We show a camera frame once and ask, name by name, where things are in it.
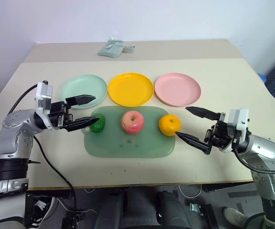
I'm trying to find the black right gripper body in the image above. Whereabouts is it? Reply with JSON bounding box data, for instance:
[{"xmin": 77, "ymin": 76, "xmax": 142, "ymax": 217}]
[{"xmin": 204, "ymin": 118, "xmax": 234, "ymax": 150}]

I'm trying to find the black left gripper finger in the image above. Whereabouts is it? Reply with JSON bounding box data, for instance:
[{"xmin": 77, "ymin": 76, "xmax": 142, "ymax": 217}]
[
  {"xmin": 60, "ymin": 116, "xmax": 101, "ymax": 133},
  {"xmin": 65, "ymin": 94, "xmax": 96, "ymax": 107}
]

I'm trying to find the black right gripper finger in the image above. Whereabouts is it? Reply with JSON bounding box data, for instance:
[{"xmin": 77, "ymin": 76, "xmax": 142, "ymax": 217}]
[
  {"xmin": 175, "ymin": 131, "xmax": 213, "ymax": 156},
  {"xmin": 185, "ymin": 106, "xmax": 221, "ymax": 121}
]

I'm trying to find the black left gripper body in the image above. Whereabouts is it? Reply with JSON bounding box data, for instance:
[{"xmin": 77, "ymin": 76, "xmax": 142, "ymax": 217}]
[{"xmin": 48, "ymin": 101, "xmax": 75, "ymax": 129}]

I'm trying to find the light green plate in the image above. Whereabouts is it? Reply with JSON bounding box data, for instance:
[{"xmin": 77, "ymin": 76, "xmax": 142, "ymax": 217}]
[{"xmin": 61, "ymin": 74, "xmax": 108, "ymax": 110}]

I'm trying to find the green vegetable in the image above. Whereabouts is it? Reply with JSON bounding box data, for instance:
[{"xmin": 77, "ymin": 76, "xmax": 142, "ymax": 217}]
[{"xmin": 89, "ymin": 114, "xmax": 106, "ymax": 133}]

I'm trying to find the orange fruit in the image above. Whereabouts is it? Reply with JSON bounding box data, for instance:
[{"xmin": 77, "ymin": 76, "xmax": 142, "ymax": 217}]
[{"xmin": 158, "ymin": 114, "xmax": 183, "ymax": 137}]

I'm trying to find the pink plate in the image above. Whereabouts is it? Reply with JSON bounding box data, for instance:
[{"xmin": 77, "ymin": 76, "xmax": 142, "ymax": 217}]
[{"xmin": 154, "ymin": 73, "xmax": 202, "ymax": 108}]

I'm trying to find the yellow plate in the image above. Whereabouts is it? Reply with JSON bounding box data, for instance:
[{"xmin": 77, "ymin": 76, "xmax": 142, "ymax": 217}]
[{"xmin": 108, "ymin": 73, "xmax": 155, "ymax": 107}]

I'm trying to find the red apple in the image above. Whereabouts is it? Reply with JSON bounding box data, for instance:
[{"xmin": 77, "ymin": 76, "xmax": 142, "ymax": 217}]
[{"xmin": 121, "ymin": 110, "xmax": 144, "ymax": 135}]

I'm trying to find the translucent green cutting board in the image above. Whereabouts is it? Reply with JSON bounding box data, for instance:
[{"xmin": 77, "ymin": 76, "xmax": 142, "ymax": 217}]
[{"xmin": 81, "ymin": 105, "xmax": 176, "ymax": 159}]

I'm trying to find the pale green plastic packet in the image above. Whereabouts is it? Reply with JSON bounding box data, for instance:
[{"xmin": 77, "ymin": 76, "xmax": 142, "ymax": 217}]
[{"xmin": 97, "ymin": 39, "xmax": 124, "ymax": 58}]

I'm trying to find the dark rounded shape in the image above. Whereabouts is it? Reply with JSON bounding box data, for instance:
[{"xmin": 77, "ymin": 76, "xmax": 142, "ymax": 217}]
[
  {"xmin": 93, "ymin": 190, "xmax": 126, "ymax": 229},
  {"xmin": 155, "ymin": 190, "xmax": 193, "ymax": 229}
]

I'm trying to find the black shoe with white stripes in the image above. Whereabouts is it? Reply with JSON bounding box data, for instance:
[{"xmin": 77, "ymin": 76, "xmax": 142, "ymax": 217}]
[{"xmin": 30, "ymin": 195, "xmax": 57, "ymax": 227}]

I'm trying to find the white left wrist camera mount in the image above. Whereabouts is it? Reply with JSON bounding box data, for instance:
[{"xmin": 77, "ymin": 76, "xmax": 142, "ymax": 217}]
[{"xmin": 34, "ymin": 81, "xmax": 60, "ymax": 131}]

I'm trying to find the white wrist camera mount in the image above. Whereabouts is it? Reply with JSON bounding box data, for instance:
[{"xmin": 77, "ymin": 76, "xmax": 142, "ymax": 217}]
[
  {"xmin": 34, "ymin": 81, "xmax": 60, "ymax": 131},
  {"xmin": 219, "ymin": 108, "xmax": 250, "ymax": 153}
]

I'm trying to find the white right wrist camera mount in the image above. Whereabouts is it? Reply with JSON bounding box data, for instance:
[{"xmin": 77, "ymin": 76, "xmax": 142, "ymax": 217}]
[{"xmin": 219, "ymin": 108, "xmax": 250, "ymax": 153}]

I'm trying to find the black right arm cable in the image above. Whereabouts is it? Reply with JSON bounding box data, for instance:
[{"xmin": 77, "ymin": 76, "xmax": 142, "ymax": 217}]
[{"xmin": 234, "ymin": 130, "xmax": 275, "ymax": 174}]

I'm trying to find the white cable loop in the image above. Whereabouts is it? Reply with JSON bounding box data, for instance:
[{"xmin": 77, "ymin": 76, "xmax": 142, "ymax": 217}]
[{"xmin": 178, "ymin": 184, "xmax": 203, "ymax": 199}]

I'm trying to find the metal caster bracket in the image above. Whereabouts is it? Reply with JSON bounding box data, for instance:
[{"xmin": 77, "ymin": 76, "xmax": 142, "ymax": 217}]
[{"xmin": 189, "ymin": 202, "xmax": 205, "ymax": 215}]

